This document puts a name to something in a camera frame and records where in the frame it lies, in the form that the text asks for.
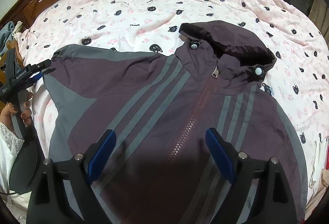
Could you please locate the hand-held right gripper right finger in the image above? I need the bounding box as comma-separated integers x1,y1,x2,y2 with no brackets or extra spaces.
206,128,299,224

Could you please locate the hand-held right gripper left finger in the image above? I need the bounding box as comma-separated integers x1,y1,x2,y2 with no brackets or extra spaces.
27,130,117,224

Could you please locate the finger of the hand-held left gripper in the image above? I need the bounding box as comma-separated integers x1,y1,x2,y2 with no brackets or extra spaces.
31,59,52,73
28,71,43,84

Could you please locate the purple grey hooded jacket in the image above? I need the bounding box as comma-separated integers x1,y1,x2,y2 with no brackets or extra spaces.
42,20,309,224

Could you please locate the person's left forearm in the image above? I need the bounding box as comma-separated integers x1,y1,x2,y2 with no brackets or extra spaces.
0,121,25,191

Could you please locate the pile of clothes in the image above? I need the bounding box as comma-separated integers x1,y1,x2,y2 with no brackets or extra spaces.
0,21,23,60

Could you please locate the person's left hand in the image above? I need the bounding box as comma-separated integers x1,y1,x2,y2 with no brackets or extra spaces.
0,92,33,134

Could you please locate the white cloth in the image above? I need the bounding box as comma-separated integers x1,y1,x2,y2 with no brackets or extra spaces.
307,137,326,190

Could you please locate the red white garment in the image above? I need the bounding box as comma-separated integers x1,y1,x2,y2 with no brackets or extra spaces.
320,134,329,170

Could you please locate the beige curtain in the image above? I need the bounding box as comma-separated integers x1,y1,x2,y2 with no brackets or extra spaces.
307,0,329,42

